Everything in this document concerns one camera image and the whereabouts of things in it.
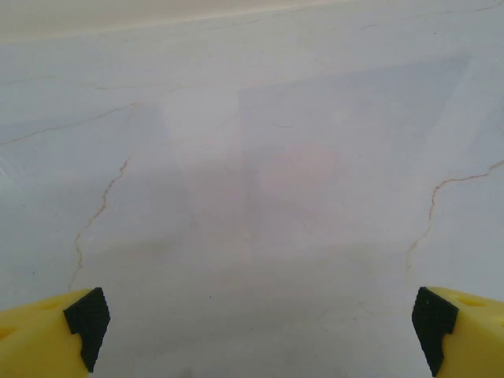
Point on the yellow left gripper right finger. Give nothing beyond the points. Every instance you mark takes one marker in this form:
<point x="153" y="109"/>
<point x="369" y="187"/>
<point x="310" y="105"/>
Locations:
<point x="472" y="338"/>

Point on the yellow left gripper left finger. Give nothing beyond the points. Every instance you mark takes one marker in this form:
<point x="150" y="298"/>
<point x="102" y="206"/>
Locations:
<point x="35" y="338"/>

